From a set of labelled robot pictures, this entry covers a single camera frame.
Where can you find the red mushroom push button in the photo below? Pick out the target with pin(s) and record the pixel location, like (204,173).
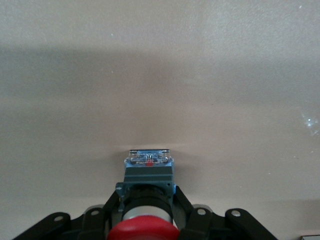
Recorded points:
(147,175)

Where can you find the perforated metal power supply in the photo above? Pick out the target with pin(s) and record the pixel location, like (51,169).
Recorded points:
(311,237)

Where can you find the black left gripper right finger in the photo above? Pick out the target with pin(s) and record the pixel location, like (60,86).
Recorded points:
(205,225)

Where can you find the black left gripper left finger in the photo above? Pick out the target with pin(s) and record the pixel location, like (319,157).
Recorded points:
(87,225)

